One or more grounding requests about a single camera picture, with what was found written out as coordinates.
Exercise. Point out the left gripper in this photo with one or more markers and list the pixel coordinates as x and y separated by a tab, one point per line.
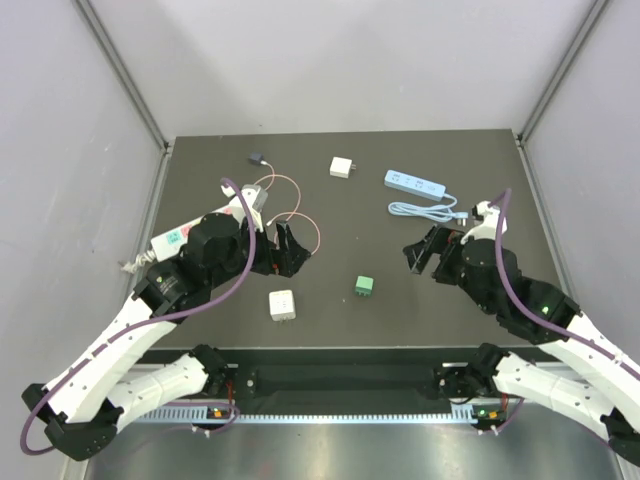
283	263

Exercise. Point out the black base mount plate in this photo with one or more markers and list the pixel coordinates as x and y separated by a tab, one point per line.
340	381

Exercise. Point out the white charger at back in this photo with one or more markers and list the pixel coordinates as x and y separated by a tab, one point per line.
341	167

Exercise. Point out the white multicolour power strip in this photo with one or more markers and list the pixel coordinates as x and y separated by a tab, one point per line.
170	243

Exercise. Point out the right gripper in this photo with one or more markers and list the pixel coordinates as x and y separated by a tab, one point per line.
446	242

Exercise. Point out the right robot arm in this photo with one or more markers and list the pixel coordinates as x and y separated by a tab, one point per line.
606	398

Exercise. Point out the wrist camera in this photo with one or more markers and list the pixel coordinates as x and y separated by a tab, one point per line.
253	196
486	216

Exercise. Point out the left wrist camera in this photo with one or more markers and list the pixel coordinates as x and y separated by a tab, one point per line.
253	196

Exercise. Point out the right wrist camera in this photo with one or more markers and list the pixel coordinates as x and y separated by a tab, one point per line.
486	216

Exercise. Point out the light green usb charger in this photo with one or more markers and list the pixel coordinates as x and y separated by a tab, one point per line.
364	286

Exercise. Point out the white cube socket adapter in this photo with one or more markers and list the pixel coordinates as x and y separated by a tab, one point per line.
282	306

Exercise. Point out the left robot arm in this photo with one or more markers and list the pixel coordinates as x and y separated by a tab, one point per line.
85	407

